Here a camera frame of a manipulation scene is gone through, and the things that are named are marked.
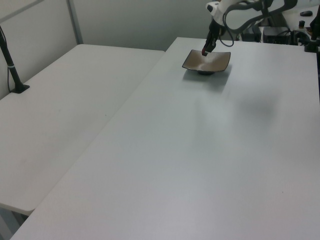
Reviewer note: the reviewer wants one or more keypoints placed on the dark robot gripper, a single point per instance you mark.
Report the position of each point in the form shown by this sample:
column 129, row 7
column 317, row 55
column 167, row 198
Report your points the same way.
column 213, row 35

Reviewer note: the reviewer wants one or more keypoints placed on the small red green strawberry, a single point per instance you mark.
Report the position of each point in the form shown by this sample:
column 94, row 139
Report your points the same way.
column 204, row 53

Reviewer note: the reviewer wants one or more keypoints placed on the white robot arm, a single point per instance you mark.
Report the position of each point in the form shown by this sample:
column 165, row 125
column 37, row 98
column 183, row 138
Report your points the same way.
column 235, row 17

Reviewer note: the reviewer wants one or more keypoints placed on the square brown ceramic plate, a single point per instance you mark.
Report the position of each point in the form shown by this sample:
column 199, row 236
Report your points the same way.
column 207, row 62

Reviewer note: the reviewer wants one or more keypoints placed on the black electronics box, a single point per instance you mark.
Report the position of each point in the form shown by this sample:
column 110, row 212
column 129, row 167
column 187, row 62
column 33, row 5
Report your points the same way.
column 276, row 35

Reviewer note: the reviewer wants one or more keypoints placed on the black computer mouse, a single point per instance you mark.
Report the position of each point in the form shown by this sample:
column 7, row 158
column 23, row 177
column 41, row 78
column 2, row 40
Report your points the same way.
column 306, row 13

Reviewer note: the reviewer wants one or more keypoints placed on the white side table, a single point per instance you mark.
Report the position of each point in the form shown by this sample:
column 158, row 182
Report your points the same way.
column 62, row 107

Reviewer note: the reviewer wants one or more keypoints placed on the black camera stand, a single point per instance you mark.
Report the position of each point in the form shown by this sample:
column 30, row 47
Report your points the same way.
column 312, row 45

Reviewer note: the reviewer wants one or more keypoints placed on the grey metal partition post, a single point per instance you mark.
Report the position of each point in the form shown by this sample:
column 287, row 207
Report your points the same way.
column 75, row 22

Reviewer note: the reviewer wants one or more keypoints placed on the black camera pole with base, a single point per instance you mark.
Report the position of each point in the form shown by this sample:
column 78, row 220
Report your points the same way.
column 11, row 67

